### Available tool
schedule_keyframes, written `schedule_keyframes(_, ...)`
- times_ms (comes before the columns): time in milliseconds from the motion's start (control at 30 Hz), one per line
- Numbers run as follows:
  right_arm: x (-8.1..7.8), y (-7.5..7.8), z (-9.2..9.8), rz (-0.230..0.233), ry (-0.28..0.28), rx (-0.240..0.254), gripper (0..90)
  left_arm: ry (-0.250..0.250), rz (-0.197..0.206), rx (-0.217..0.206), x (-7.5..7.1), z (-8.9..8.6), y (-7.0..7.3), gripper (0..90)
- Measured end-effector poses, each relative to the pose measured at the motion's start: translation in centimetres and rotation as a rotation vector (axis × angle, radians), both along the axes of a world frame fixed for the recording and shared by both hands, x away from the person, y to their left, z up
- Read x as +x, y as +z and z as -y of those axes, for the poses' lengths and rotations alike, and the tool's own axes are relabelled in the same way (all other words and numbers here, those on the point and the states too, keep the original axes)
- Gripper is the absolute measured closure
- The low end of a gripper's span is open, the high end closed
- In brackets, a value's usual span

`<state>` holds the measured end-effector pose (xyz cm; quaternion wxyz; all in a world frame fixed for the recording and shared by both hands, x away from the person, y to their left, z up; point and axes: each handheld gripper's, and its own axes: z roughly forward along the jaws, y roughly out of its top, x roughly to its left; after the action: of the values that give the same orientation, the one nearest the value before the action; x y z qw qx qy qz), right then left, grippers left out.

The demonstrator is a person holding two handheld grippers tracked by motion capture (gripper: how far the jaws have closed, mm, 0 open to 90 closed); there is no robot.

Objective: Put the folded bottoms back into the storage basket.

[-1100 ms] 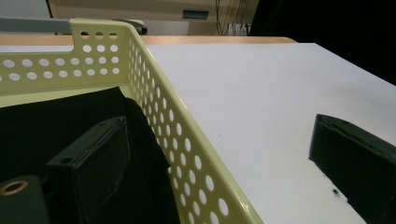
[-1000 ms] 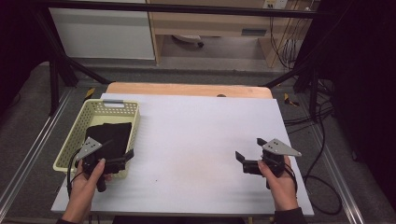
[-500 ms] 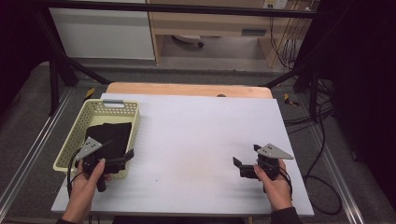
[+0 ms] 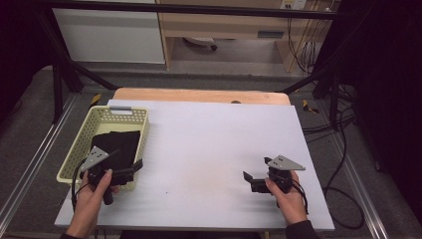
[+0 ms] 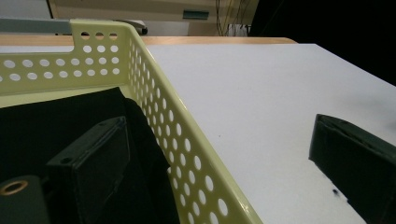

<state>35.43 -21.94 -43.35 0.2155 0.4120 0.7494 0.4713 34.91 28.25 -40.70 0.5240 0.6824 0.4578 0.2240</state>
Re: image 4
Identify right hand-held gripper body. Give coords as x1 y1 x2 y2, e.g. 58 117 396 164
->
250 154 307 195

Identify aluminium floor rail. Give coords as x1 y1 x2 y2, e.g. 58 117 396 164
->
330 131 390 239
0 94 80 230

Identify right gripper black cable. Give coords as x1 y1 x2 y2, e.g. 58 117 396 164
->
291 179 310 215

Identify white cabinet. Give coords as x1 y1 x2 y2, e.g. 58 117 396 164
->
53 0 166 65

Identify person's left hand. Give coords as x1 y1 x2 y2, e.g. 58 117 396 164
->
73 168 120 227

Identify black cloth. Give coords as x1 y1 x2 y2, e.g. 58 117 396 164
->
90 129 142 174

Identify yellow black floor tape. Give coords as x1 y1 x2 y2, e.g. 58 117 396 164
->
88 93 103 110
302 99 320 115

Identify person's right hand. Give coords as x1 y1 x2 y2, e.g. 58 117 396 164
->
264 170 309 227

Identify hanging desk cables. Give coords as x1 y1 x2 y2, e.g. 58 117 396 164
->
286 14 330 76

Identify white wall socket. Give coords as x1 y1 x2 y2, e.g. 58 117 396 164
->
280 0 309 11

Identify light wooden desk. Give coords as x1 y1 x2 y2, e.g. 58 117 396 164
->
154 0 334 73

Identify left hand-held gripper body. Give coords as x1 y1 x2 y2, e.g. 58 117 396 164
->
80 145 135 206

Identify pale yellow plastic basket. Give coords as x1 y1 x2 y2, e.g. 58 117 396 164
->
56 105 151 193

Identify black floor cables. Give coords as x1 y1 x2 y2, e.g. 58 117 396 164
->
302 83 366 231

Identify white table board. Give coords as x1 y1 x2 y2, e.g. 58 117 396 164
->
54 99 335 232

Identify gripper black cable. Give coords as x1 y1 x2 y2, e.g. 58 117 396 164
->
71 157 90 211
291 179 310 215

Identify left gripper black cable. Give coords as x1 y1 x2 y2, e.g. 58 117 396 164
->
71 157 90 211

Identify wooden table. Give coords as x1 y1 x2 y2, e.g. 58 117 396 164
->
111 87 293 107

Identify black metal frame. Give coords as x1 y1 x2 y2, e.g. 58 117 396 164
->
32 0 352 131

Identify white power strip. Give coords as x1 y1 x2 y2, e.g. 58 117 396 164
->
183 36 219 52

